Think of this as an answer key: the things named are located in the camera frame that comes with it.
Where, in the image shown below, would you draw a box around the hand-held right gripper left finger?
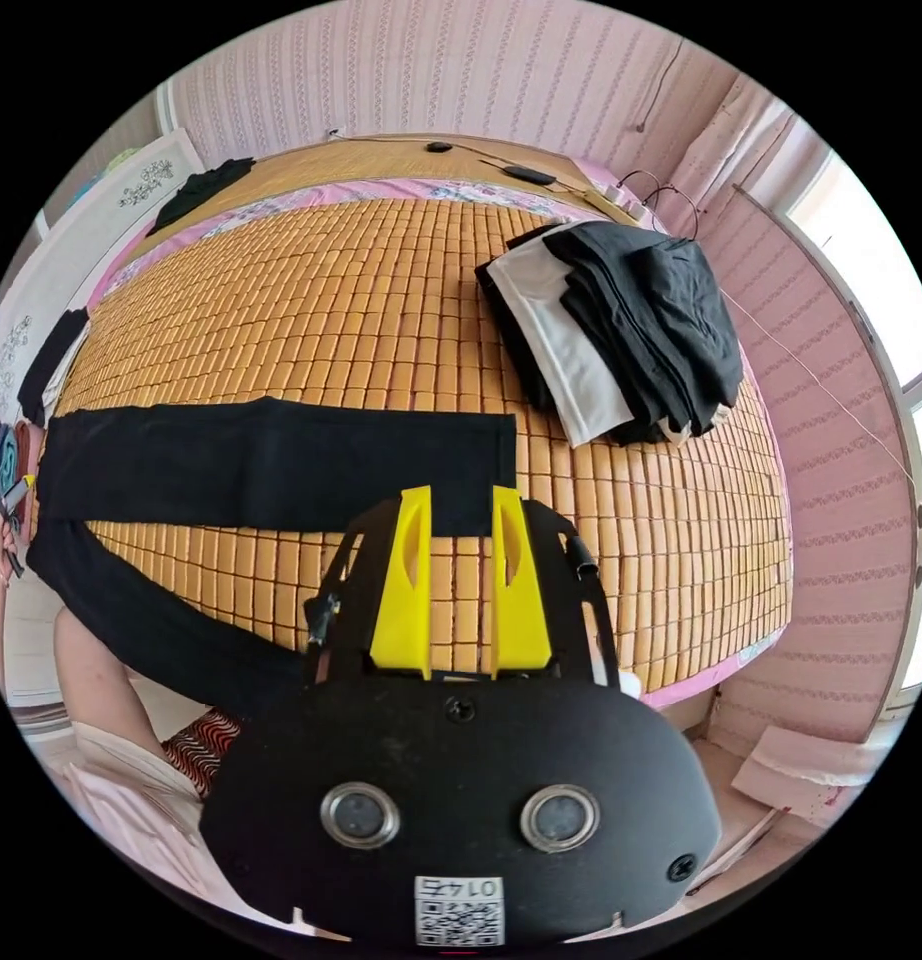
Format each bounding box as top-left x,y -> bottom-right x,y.
369,485 -> 434,681

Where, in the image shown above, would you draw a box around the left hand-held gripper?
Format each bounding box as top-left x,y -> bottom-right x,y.
0,473 -> 39,580

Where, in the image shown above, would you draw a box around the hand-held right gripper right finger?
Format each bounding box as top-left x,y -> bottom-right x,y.
490,485 -> 554,681

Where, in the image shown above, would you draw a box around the black long pants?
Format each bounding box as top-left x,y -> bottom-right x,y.
25,395 -> 519,723

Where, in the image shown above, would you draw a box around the stack of colourful clothes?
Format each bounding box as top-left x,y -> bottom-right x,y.
0,408 -> 51,530

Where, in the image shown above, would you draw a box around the black garment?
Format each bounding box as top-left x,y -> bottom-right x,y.
16,307 -> 92,430
143,156 -> 257,238

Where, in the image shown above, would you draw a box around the person's body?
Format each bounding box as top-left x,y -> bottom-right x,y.
7,605 -> 246,913

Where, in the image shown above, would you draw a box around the pile of clothes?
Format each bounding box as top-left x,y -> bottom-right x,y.
473,218 -> 744,450

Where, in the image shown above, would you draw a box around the white cupboard with floral print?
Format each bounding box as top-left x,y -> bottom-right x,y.
0,127 -> 207,421

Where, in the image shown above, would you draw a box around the bed with woven mat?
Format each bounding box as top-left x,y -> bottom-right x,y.
37,134 -> 798,711

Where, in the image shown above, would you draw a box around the white power strip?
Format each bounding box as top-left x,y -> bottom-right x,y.
584,183 -> 654,221

